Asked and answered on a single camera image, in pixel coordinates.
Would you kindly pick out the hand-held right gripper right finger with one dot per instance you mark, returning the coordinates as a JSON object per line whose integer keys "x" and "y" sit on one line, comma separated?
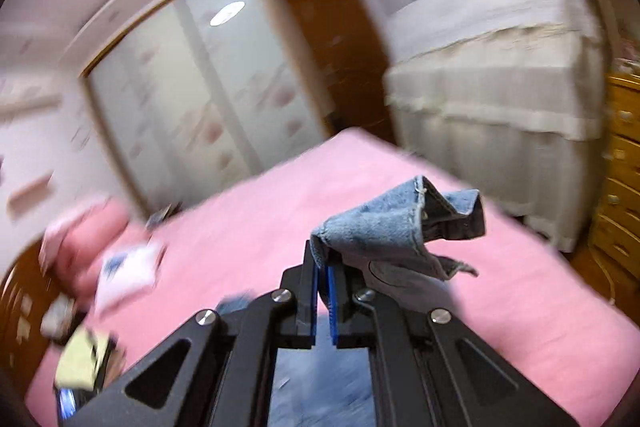
{"x": 332, "y": 307}

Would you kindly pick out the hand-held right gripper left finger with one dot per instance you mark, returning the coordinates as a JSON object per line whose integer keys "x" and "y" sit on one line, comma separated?
{"x": 314, "y": 307}

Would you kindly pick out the blue denim jeans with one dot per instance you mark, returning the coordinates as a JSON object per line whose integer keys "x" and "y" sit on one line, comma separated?
{"x": 370, "y": 227}

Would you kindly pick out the white pillow with blue print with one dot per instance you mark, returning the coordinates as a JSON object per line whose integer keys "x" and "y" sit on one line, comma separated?
{"x": 130, "y": 272}

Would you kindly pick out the white sliding-door wardrobe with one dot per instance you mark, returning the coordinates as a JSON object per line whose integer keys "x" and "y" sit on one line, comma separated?
{"x": 200, "y": 107}

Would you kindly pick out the yellow-green cloth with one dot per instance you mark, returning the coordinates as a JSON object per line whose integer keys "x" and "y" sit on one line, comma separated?
{"x": 82, "y": 357}

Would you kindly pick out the pink pillow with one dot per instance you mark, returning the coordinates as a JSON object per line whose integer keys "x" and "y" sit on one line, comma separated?
{"x": 85, "y": 242}

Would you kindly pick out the brown wooden door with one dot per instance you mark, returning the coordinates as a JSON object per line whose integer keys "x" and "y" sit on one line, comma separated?
{"x": 340, "y": 57}

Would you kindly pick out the grey cloth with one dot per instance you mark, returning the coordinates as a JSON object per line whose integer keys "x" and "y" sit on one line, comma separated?
{"x": 57, "y": 317}

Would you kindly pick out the wooden headboard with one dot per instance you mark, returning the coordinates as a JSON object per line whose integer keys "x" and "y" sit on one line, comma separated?
{"x": 20, "y": 302}

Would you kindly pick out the wooden chest of drawers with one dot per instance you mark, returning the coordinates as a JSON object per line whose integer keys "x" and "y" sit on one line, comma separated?
{"x": 620, "y": 187}

